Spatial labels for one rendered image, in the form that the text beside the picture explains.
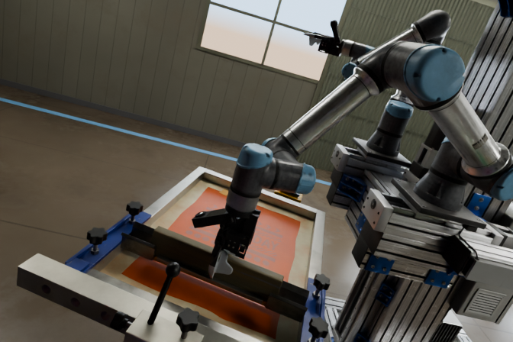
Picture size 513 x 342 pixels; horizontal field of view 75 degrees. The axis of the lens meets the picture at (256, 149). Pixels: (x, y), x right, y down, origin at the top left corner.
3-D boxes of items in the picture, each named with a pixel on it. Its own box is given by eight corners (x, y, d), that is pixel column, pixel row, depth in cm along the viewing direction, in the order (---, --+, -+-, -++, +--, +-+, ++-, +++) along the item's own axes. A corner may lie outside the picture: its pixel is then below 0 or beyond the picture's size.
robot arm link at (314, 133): (385, 28, 92) (248, 143, 96) (411, 30, 82) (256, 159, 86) (403, 62, 97) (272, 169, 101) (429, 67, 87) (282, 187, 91)
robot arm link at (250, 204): (225, 190, 77) (235, 178, 85) (221, 208, 79) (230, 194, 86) (256, 201, 76) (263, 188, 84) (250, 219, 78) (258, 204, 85)
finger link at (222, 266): (224, 291, 83) (237, 257, 82) (203, 282, 84) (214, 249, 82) (228, 285, 86) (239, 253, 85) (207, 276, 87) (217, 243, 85)
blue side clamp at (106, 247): (134, 225, 107) (137, 206, 104) (148, 230, 106) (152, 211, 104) (61, 285, 78) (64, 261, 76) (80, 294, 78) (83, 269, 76)
